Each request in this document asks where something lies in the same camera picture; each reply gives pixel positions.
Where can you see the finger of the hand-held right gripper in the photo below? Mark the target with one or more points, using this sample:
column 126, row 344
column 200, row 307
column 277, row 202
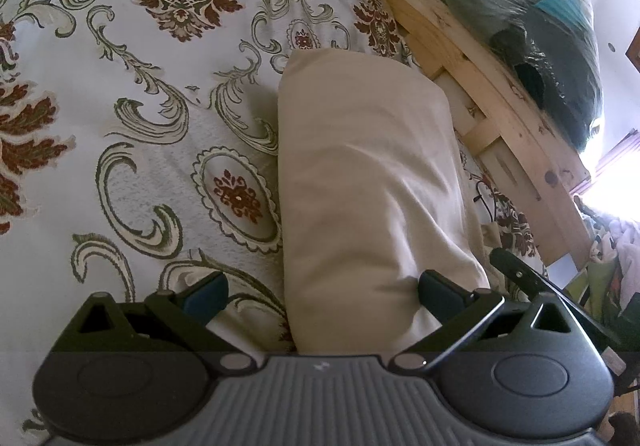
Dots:
column 520, row 271

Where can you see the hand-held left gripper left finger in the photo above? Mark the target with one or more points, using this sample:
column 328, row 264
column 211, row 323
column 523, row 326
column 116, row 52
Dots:
column 207, row 293

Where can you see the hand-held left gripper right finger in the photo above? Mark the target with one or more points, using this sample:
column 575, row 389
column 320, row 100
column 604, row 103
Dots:
column 440, row 293

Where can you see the beige pillow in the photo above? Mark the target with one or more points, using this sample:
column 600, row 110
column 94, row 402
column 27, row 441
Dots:
column 360, row 176

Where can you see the pile of clothes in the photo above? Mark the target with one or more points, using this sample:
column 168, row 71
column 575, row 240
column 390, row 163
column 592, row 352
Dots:
column 615, row 251

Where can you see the clear plastic bag of clothes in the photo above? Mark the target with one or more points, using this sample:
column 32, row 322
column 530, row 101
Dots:
column 550, row 51

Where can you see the floral bedspread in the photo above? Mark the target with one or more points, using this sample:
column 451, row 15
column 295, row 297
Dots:
column 100, row 51

